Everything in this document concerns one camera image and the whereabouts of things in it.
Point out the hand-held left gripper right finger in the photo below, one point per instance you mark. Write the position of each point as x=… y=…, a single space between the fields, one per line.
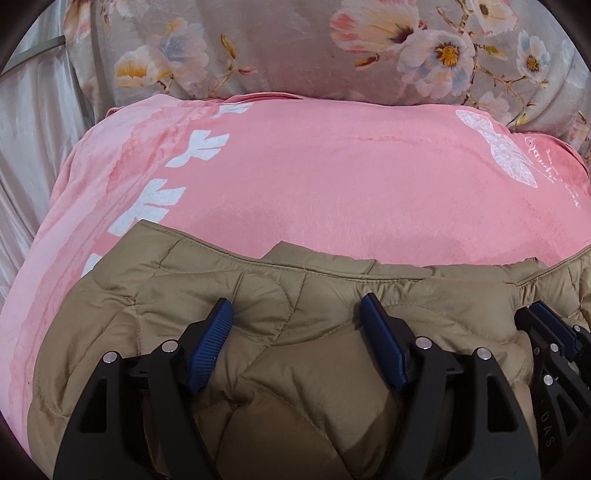
x=384 y=344

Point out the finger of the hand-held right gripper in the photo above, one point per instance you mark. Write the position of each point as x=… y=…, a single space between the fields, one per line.
x=549 y=325
x=582 y=344

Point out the grey metal rail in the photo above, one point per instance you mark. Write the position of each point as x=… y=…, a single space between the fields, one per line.
x=41 y=48

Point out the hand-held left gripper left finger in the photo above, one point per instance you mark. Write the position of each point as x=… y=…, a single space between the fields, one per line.
x=212 y=344

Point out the tan quilted jacket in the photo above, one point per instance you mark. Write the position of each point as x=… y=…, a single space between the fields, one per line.
x=300 y=378

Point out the pink printed blanket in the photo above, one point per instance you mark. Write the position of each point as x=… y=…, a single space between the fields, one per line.
x=323 y=184

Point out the grey floral quilt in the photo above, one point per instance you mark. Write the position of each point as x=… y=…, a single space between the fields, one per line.
x=277 y=46

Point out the grey satin curtain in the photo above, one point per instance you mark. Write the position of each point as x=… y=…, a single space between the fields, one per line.
x=32 y=147

